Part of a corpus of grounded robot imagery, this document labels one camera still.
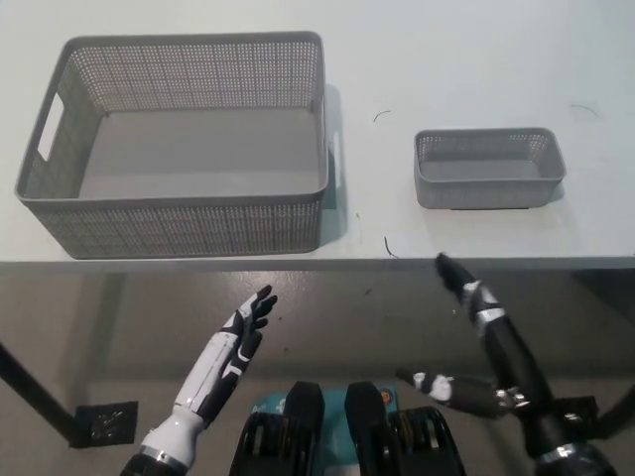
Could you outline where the large grey perforated basket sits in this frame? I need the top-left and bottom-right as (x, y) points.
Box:
(13, 30), (343, 260)

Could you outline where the black table leg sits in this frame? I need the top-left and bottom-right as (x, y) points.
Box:
(0, 339), (83, 446)
(592, 374), (635, 440)

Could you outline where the small grey perforated basket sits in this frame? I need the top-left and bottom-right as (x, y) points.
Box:
(413, 127), (568, 210)

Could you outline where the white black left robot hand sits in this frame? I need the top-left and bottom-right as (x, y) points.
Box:
(172, 285), (279, 430)

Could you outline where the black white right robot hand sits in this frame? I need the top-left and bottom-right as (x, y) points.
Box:
(395, 251), (567, 453)

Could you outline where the black teal robot body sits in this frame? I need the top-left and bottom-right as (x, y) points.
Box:
(227, 379), (467, 476)

